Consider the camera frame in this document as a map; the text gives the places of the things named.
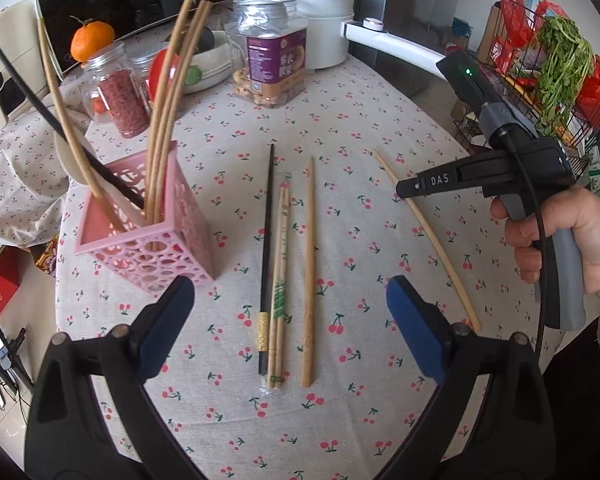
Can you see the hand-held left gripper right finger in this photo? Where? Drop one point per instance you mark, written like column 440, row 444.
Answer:
column 415, row 330

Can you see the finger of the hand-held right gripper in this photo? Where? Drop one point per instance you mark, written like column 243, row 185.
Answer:
column 435, row 182

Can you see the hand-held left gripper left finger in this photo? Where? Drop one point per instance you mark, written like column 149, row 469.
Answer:
column 165, row 325

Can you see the light bamboo chopstick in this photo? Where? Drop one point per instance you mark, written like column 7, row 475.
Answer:
column 440, row 255

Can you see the pink perforated utensil holder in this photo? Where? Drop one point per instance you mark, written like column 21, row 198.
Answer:
column 180, row 240

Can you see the brown bamboo chopstick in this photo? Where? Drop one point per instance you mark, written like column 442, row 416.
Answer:
column 308, row 285
column 60, row 105
column 195, row 35
column 185, row 25
column 201, row 35

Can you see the black chopstick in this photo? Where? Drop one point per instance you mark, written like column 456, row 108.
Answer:
column 40, row 105
column 266, row 260

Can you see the disposable chopstick pair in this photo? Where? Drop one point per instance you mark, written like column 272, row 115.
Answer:
column 279, row 285

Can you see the white plastic spoon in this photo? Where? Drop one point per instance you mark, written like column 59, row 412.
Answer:
column 72, row 160

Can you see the red plastic spoon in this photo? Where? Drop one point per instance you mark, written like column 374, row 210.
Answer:
column 156, row 77

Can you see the cherry print tablecloth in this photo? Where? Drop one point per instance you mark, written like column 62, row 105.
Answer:
column 360, row 260

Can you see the red plastic bag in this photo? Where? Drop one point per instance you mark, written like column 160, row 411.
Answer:
column 512, row 15
column 552, row 10
column 597, row 92

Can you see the bunch of green herbs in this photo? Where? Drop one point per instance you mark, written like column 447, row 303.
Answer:
column 565, row 60

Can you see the grey refrigerator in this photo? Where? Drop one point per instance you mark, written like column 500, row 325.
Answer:
column 410, row 10

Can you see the person's dark clothing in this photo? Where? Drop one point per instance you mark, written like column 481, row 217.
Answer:
column 585, row 410

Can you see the small flower print cloth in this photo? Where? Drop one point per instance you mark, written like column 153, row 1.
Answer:
column 20, row 185

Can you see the clear jar purple label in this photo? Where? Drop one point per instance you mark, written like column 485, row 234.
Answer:
column 272, row 60

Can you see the white electric cooking pot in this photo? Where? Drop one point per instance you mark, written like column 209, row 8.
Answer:
column 305, row 15

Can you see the clear jar of red berries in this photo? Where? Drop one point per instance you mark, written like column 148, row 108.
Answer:
column 120, row 100

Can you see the white bowl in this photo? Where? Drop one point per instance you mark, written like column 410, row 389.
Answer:
column 212, row 70

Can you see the small green ornament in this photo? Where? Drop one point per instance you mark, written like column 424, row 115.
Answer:
column 193, row 75

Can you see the dark green pumpkin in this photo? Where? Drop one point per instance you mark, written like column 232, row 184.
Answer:
column 207, row 40

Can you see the orange mandarin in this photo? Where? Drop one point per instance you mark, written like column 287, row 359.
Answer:
column 92, row 42

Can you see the white air fryer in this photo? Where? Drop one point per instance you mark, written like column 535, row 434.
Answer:
column 5, row 60

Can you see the black microwave oven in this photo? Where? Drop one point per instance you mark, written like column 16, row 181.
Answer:
column 120, row 0

